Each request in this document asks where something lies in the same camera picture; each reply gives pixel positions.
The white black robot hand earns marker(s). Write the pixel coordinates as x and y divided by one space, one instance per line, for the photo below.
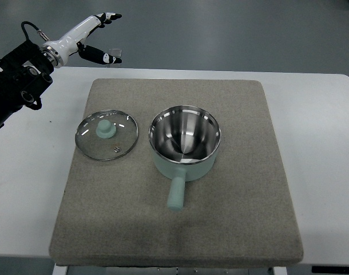
58 51

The glass lid with green knob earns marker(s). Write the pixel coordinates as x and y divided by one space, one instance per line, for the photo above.
107 135

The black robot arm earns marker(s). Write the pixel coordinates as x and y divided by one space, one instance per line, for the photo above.
24 77

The lower floor plate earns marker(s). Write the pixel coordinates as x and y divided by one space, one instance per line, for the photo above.
114 65

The floor plate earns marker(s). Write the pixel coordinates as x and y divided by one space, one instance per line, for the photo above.
114 65
115 53

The upper floor plate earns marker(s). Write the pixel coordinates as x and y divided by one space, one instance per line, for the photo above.
115 53

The mint green saucepan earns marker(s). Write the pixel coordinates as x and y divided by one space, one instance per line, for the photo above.
184 141

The grey felt mat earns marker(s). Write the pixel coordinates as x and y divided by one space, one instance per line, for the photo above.
239 215

